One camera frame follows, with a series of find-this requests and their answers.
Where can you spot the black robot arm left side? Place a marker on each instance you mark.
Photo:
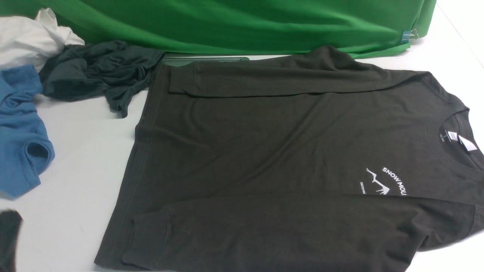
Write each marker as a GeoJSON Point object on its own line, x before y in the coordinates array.
{"type": "Point", "coordinates": [10, 222]}

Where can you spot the white crumpled shirt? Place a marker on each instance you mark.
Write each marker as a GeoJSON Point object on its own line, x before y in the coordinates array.
{"type": "Point", "coordinates": [33, 41]}

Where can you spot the blue crumpled shirt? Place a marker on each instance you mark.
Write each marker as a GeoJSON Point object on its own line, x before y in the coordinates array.
{"type": "Point", "coordinates": [25, 149]}

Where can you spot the green backdrop cloth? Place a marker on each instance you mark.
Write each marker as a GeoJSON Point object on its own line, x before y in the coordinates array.
{"type": "Point", "coordinates": [360, 28]}

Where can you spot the metal table cable hatch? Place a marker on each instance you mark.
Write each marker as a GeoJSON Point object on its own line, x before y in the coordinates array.
{"type": "Point", "coordinates": [182, 61]}

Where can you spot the dark gray long-sleeve shirt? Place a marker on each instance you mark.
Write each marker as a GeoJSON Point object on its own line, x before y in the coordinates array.
{"type": "Point", "coordinates": [305, 163]}

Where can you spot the blue binder clip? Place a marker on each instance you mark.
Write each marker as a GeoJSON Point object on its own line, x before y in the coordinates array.
{"type": "Point", "coordinates": [408, 36]}

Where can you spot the dark teal crumpled shirt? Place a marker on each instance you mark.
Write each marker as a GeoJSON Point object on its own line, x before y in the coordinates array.
{"type": "Point", "coordinates": [116, 70]}

